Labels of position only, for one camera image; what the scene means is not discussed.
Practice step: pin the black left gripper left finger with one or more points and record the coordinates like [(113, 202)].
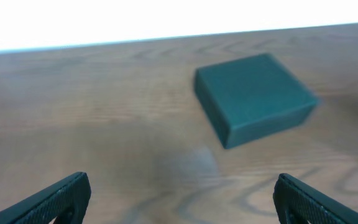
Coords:
[(65, 201)]

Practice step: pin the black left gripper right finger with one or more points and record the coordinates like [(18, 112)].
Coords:
[(298, 203)]

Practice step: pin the dark green box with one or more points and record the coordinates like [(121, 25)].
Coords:
[(250, 98)]

